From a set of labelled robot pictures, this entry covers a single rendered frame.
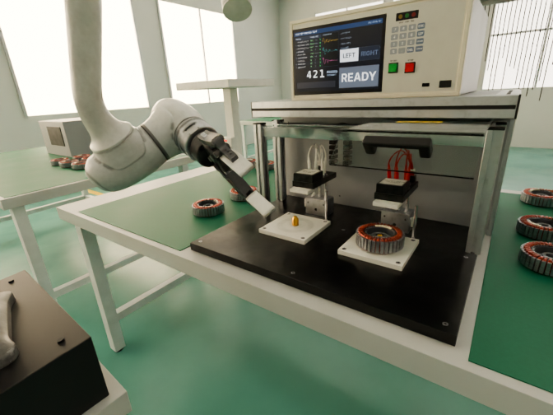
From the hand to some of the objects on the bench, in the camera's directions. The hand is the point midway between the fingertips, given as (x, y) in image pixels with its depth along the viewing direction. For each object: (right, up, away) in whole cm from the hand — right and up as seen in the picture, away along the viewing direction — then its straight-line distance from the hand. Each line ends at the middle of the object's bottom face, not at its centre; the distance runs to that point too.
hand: (257, 190), depth 60 cm
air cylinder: (+37, -9, +28) cm, 47 cm away
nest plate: (+29, -13, +17) cm, 36 cm away
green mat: (-20, +4, +78) cm, 80 cm away
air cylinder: (+18, -5, +41) cm, 45 cm away
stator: (-20, -5, +52) cm, 56 cm away
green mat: (+85, -17, +6) cm, 87 cm away
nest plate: (+9, -9, +30) cm, 33 cm away
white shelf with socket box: (-20, +20, +119) cm, 122 cm away
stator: (+29, -12, +16) cm, 35 cm away
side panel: (+69, -6, +36) cm, 78 cm away
